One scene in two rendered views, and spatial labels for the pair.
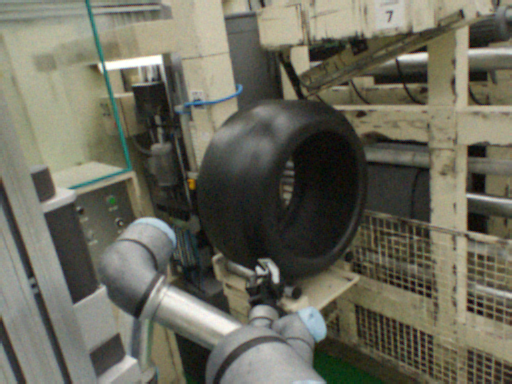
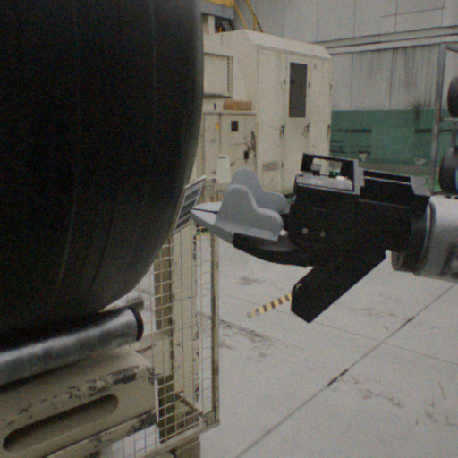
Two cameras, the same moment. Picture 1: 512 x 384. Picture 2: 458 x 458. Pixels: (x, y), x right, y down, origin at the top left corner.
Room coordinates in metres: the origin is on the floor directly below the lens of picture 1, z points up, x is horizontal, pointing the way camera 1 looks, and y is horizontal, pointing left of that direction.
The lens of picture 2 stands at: (1.13, 0.47, 1.14)
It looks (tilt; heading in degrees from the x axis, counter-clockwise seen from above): 12 degrees down; 270
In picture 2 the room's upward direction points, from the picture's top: straight up
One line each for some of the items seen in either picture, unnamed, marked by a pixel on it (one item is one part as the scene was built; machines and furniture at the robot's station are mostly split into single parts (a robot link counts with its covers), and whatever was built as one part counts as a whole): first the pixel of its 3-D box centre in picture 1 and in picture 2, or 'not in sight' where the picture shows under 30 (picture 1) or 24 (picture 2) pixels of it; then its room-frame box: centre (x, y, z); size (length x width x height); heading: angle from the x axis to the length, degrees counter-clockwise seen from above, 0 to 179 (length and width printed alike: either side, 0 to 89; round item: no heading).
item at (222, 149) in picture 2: not in sight; (212, 168); (1.32, -5.00, 0.62); 0.91 x 0.58 x 1.25; 49
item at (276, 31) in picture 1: (346, 16); not in sight; (1.57, -0.38, 1.71); 0.61 x 0.25 x 0.15; 40
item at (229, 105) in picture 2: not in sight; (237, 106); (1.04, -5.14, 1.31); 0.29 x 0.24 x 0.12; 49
